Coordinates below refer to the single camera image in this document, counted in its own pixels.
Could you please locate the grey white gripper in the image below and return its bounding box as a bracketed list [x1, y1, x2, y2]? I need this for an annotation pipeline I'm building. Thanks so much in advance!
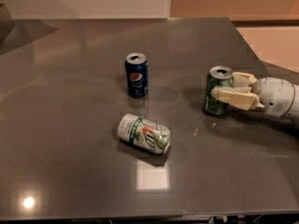
[211, 72, 294, 117]

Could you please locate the green soda can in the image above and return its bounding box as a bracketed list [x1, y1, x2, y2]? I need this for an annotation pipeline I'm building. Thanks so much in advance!
[204, 65, 234, 116]

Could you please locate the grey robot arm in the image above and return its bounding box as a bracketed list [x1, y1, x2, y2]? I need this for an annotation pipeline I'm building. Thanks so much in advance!
[211, 72, 299, 127]

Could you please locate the blue Pepsi can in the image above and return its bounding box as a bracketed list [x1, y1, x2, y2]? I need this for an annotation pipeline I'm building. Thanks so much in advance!
[125, 52, 149, 98]

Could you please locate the white 7UP can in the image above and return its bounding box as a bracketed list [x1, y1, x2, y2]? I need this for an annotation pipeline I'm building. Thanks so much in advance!
[117, 114, 171, 155]

